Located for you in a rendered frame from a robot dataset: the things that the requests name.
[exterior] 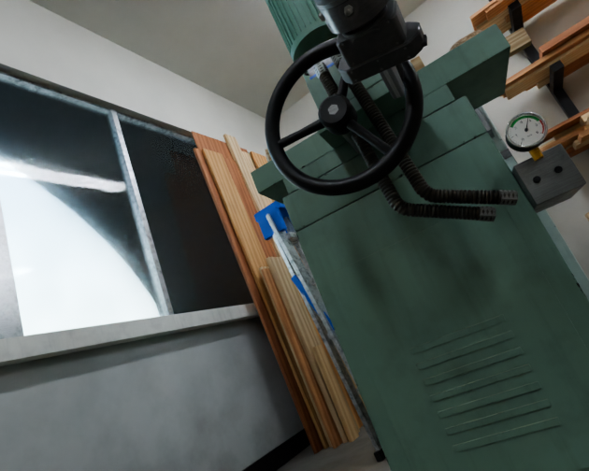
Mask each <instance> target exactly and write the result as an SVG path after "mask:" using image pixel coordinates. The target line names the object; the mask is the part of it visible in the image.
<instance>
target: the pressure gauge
mask: <svg viewBox="0 0 589 471"><path fill-rule="evenodd" d="M527 118H528V123H527ZM526 124H527V128H528V131H527V132H526V131H525V130H524V129H525V128H526ZM547 133H548V123H547V122H546V120H545V119H544V118H543V117H542V116H541V115H539V114H538V113H535V112H524V113H520V114H518V115H516V116H514V117H513V118H512V119H511V120H510V121H509V123H508V124H507V127H506V135H505V138H506V142H507V144H508V145H509V147H510V148H511V149H513V150H516V151H519V152H527V151H528V152H529V153H530V155H531V156H532V158H533V159H534V161H537V160H539V159H541V158H543V157H544V155H543V154H542V152H541V151H540V149H539V145H540V144H541V143H542V142H543V140H544V138H545V136H546V135H547Z"/></svg>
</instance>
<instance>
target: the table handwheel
mask: <svg viewBox="0 0 589 471"><path fill-rule="evenodd" d="M336 44H337V37H336V38H333V39H330V40H327V41H324V42H323V43H321V44H319V45H317V46H315V47H313V48H312V49H310V50H308V51H306V52H305V53H304V54H302V55H301V56H300V57H299V58H298V59H296V60H295V61H294V62H293V63H292V64H291V65H290V66H289V68H288V69H287V70H286V71H285V73H284V74H283V75H282V77H281V78H280V80H279V82H278V83H277V85H276V87H275V89H274V91H273V93H272V95H271V97H270V100H269V103H268V106H267V111H266V122H265V134H266V145H267V149H268V152H269V154H270V157H271V159H272V161H273V163H274V165H275V166H276V167H277V168H278V170H279V171H280V173H281V174H282V175H283V176H284V177H285V178H286V179H288V180H289V181H290V182H291V183H293V184H294V185H295V186H296V187H298V188H300V189H302V190H304V191H306V192H309V193H315V194H319V195H328V196H335V195H344V194H350V193H356V192H359V191H362V190H364V189H366V188H368V187H370V186H372V185H374V184H376V183H377V182H379V181H380V180H382V179H383V178H385V177H386V176H387V175H389V174H390V173H391V172H392V171H393V170H394V169H395V168H396V167H397V166H398V165H399V164H400V163H401V162H402V160H403V159H404V158H405V157H406V155H407V154H408V152H409V150H410V148H411V147H412V145H413V143H414V141H415V138H416V136H417V135H418V132H419V129H420V126H421V122H422V117H423V111H424V95H423V89H422V84H421V82H420V79H419V76H418V74H417V72H416V70H415V68H414V66H413V64H412V63H411V61H410V60H408V61H406V62H404V63H402V65H403V70H404V82H403V84H404V87H405V98H406V110H405V117H404V121H403V124H402V127H401V130H400V132H399V134H398V136H397V138H396V140H395V143H394V144H393V145H392V147H391V146H390V145H388V144H387V143H385V142H384V141H382V140H381V139H379V138H378V137H376V136H374V135H373V134H372V133H370V132H369V131H368V130H367V129H366V128H365V127H363V126H362V125H361V124H359V123H358V122H357V112H356V110H355V108H354V107H353V105H352V103H351V102H350V100H349V99H348V98H347V92H348V87H349V83H346V82H345V81H344V80H343V79H342V76H341V77H340V82H339V85H338V93H337V94H333V95H330V96H328V97H327V98H325V99H324V100H323V102H322V103H321V105H320V107H319V111H318V116H319V120H317V121H315V122H313V123H311V124H309V125H307V126H306V127H304V128H302V129H300V130H298V131H296V132H294V133H292V134H290V135H288V136H286V137H284V138H282V139H280V115H281V111H282V108H283V105H284V102H285V100H286V98H287V96H288V94H289V92H290V90H291V89H292V88H293V86H294V85H295V83H296V82H297V81H298V80H299V79H300V78H301V76H302V75H303V74H305V73H306V72H307V71H308V70H309V69H310V68H312V67H313V66H314V65H316V64H317V63H319V62H320V61H322V60H324V59H327V58H329V57H332V56H335V55H338V54H341V53H340V51H339V49H338V47H337V45H336ZM324 127H325V128H326V129H327V130H328V131H329V132H330V133H332V134H333V135H337V136H343V137H344V138H345V139H346V140H347V141H348V142H349V143H350V144H351V146H352V147H353V148H354V149H355V150H356V151H357V152H358V153H359V154H361V152H360V151H359V149H358V148H357V147H356V145H355V144H354V141H353V139H352V134H353V133H355V134H357V135H358V136H360V137H362V138H363V139H364V140H365V141H366V142H368V143H369V144H370V145H371V147H372V146H373V147H374V148H376V149H377V150H379V151H380V152H382V153H383V154H384V156H383V157H382V158H381V159H379V160H378V161H377V162H376V163H375V164H373V165H372V166H370V167H369V168H368V169H367V170H365V171H363V172H361V173H359V174H357V175H354V176H351V177H348V178H342V179H320V178H314V177H312V176H309V175H307V174H305V173H303V172H302V171H300V170H299V169H298V168H296V167H295V166H294V165H293V164H292V162H291V161H290V160H289V158H288V157H287V155H286V153H285V151H284V149H283V148H285V147H287V146H289V145H291V144H292V143H294V142H295V141H297V140H299V139H301V138H303V137H305V136H308V135H310V134H313V133H315V132H317V131H319V130H321V129H323V128H324Z"/></svg>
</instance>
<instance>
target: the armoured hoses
mask: <svg viewBox="0 0 589 471"><path fill-rule="evenodd" d="M342 57H343V56H342V55H341V54H338V55H335V56H332V57H331V60H332V61H333V63H334V64H335V66H336V68H337V69H338V67H339V62H340V59H341V58H342ZM314 72H315V74H316V75H317V77H318V79H319V80H320V81H321V83H322V85H323V87H324V89H325V91H326V92H327V94H328V96H330V95H333V94H337V93H338V86H337V84H336V83H335V82H334V80H333V78H332V76H331V74H330V72H329V70H328V68H327V66H326V65H325V63H322V62H320V63H318V64H316V65H315V67H314ZM349 88H350V89H351V90H352V93H353V94H354V96H355V97H356V99H357V101H358V102H359V104H360V106H361V107H362V109H363V110H364V112H365V113H366V115H367V116H368V118H369V119H370V121H371V123H372V124H373V126H374V127H375V129H376V130H377V132H378V134H379V135H380V137H381V139H382V140H383V141H384V142H385V143H387V144H388V145H390V146H391V147H392V145H393V144H394V143H395V140H396V138H397V136H396V135H395V134H394V131H392V128H391V127H390V125H389V123H388V122H387V120H385V118H383V115H382V114H381V112H380V111H379V109H378V108H377V105H376V104H375V103H374V101H373V100H372V98H371V97H370V95H369V93H368V92H367V90H366V88H365V87H364V85H363V84H362V83H361V81H360V82H357V83H355V84H350V83H349ZM352 139H353V141H354V144H355V145H356V147H357V148H358V149H359V151H360V152H361V155H362V157H363V158H364V160H365V161H366V165H367V166H368V168H369V167H370V166H372V165H373V164H375V163H376V162H377V161H378V160H379V158H378V156H377V155H376V152H374V150H373V148H372V147H371V145H370V144H369V143H368V142H366V141H365V140H364V139H363V138H362V137H360V136H358V135H357V134H355V133H353V134H352ZM399 167H400V168H401V170H402V171H403V173H404V174H405V176H406V177H407V179H408V180H409V182H410V185H412V188H414V191H415V192H416V193H417V194H419V195H420V196H421V198H423V199H424V200H425V201H426V200H428V201H429V202H434V203H443V204H445V203H447V204H449V203H451V204H453V203H455V204H457V203H459V204H462V203H463V204H465V203H467V204H470V203H471V204H472V205H473V204H476V205H477V204H480V205H481V204H485V205H486V204H488V205H490V204H492V205H494V204H497V205H510V206H515V205H516V203H517V201H518V193H517V191H514V190H498V191H496V190H493V191H492V190H490V191H487V190H485V191H484V190H480V191H479V190H477V191H475V190H472V191H471V190H468V191H467V190H460V191H459V190H454V189H452V190H450V189H449V190H445V189H444V190H443V191H442V190H441V189H440V190H438V189H433V188H431V187H430V186H429V185H428V184H427V182H426V181H425V179H424V177H423V176H422V174H421V173H420V171H419V170H417V169H418V168H417V167H416V165H415V164H414V162H413V161H412V160H411V158H410V157H409V155H408V154H407V155H406V157H405V158H404V159H403V160H402V162H401V163H400V164H399ZM377 183H378V186H379V187H380V189H381V191H382V192H383V195H384V197H385V198H386V201H388V204H389V205H390V207H391V208H393V209H394V211H397V213H398V214H402V215H403V216H406V215H407V216H408V217H409V216H411V217H414V216H415V217H416V218H417V217H418V216H419V217H420V218H421V217H424V218H425V217H427V218H430V217H431V218H434V217H435V218H440V219H441V218H443V219H446V218H447V219H449V218H451V219H456V220H457V219H459V220H462V219H463V220H470V219H472V220H473V221H474V220H476V221H495V218H496V209H495V208H494V207H481V206H478V207H475V206H474V207H472V206H469V207H467V206H464V207H463V206H458V205H457V206H455V205H453V206H451V205H448V206H447V205H444V206H443V205H440V206H439V205H434V204H433V205H432V206H431V205H430V204H429V205H427V204H424V205H423V204H420V205H419V204H416V205H415V204H414V203H413V204H411V203H406V201H405V202H404V200H402V198H401V196H399V193H398V192H397V190H396V189H395V187H394V184H393V182H392V181H391V179H390V178H389V176H388V175H387V176H386V177H385V178H383V179H382V180H380V181H379V182H377Z"/></svg>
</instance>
